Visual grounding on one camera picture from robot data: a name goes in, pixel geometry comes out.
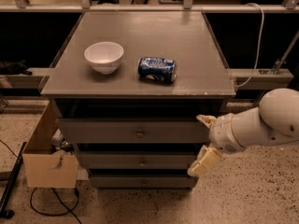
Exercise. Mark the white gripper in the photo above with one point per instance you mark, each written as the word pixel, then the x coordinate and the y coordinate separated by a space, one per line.
pixel 221 132

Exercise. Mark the grey top drawer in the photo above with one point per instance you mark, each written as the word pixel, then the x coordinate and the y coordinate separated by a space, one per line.
pixel 132 131

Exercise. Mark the grey drawer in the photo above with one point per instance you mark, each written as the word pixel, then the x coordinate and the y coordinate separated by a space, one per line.
pixel 143 181
pixel 132 131
pixel 136 160

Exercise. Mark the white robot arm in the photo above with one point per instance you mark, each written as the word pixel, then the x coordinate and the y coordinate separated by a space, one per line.
pixel 274 122

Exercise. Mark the grey drawer cabinet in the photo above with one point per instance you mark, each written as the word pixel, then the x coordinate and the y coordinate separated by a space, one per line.
pixel 202 85

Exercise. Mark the grey bottom drawer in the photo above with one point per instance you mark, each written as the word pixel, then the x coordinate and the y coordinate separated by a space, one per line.
pixel 143 181

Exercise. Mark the grey middle drawer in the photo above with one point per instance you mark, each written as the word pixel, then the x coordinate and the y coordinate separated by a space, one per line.
pixel 136 160

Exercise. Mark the blue soda can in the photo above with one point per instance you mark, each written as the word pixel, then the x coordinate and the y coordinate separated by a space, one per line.
pixel 157 69

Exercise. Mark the white bowl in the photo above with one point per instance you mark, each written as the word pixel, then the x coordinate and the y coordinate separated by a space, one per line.
pixel 104 57

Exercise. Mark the cardboard box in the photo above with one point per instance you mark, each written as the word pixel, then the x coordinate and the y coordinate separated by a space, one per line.
pixel 44 166

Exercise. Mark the black stand leg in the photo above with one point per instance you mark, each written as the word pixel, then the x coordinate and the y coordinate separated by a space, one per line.
pixel 10 178

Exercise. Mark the metal frame rail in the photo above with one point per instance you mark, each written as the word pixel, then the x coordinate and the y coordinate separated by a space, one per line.
pixel 288 6

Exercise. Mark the black object on rail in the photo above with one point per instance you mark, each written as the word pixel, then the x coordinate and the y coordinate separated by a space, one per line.
pixel 14 68

